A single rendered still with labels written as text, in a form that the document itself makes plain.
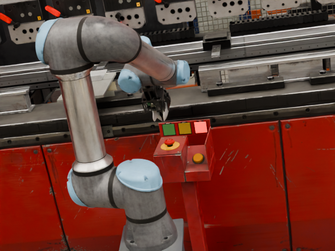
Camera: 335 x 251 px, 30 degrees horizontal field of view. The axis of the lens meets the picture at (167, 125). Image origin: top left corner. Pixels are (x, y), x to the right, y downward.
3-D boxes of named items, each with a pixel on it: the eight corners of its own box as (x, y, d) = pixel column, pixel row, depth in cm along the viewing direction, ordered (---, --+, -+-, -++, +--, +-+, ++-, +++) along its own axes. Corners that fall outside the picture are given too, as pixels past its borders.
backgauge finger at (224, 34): (201, 62, 254) (199, 50, 253) (204, 44, 278) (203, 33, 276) (231, 58, 253) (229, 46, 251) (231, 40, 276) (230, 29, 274)
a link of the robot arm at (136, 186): (157, 221, 167) (149, 176, 162) (112, 218, 172) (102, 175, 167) (173, 198, 177) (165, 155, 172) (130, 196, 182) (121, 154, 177)
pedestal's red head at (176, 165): (157, 184, 233) (149, 140, 226) (165, 164, 247) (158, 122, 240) (211, 181, 228) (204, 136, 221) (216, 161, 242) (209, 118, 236)
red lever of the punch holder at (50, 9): (45, 5, 240) (67, 19, 241) (48, 3, 243) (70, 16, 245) (43, 9, 240) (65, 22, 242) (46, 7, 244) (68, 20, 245)
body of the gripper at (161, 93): (144, 114, 216) (136, 88, 208) (148, 98, 222) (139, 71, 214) (166, 113, 214) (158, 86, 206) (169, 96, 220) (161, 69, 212)
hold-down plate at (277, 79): (208, 96, 248) (207, 89, 246) (208, 91, 253) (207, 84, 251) (284, 87, 243) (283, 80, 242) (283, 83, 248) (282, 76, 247)
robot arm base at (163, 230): (177, 250, 170) (171, 219, 166) (122, 256, 172) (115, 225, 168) (178, 221, 184) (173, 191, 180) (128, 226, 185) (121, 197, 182)
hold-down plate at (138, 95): (71, 112, 256) (70, 105, 255) (74, 107, 261) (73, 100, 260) (142, 103, 252) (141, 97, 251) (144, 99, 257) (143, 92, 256)
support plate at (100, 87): (57, 102, 234) (56, 100, 234) (74, 79, 258) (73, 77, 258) (103, 97, 231) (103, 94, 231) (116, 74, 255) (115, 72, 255)
